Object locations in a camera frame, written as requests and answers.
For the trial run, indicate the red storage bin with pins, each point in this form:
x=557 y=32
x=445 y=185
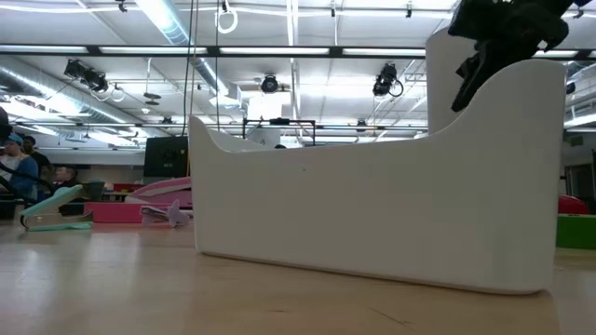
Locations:
x=128 y=187

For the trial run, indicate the black overhead light beam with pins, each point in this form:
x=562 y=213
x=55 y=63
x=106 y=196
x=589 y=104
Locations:
x=335 y=51

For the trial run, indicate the black studio spotlight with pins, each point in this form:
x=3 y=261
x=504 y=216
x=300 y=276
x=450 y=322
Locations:
x=269 y=84
x=97 y=81
x=74 y=69
x=384 y=81

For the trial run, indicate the green tape roll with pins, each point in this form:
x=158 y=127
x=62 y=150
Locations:
x=577 y=232

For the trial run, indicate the white plastic bin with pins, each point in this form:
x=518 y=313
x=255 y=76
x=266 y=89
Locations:
x=372 y=209

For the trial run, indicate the lavender staple remover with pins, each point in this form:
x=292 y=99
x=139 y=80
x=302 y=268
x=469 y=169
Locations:
x=174 y=215

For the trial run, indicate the black station frame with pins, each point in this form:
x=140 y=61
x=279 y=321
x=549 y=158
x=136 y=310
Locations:
x=279 y=121

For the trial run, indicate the teal staple remover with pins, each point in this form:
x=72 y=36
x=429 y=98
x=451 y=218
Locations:
x=56 y=199

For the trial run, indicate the pink box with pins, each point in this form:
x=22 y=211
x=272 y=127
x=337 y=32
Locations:
x=163 y=188

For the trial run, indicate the person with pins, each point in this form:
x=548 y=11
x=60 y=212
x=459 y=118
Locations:
x=65 y=177
x=18 y=167
x=42 y=163

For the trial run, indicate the silver ventilation duct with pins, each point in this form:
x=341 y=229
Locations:
x=174 y=28
x=28 y=88

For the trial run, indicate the black monitor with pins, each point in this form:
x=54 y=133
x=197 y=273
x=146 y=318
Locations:
x=163 y=156

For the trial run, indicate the grey waste bin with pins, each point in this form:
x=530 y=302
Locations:
x=96 y=190

